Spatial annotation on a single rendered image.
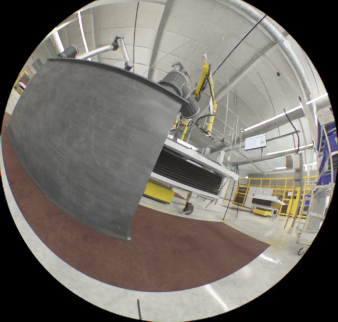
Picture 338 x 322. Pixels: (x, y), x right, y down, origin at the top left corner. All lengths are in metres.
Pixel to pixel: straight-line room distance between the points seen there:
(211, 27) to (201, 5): 2.20
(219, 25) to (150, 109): 9.69
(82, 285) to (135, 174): 0.54
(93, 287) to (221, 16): 10.41
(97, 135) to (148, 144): 0.26
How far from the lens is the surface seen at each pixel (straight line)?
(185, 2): 10.45
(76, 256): 0.51
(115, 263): 0.52
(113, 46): 2.16
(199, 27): 10.02
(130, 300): 0.46
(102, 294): 0.45
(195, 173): 1.58
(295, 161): 2.79
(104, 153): 0.50
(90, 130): 0.55
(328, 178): 1.71
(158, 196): 1.61
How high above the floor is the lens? 0.44
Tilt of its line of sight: 13 degrees up
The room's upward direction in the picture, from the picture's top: 23 degrees clockwise
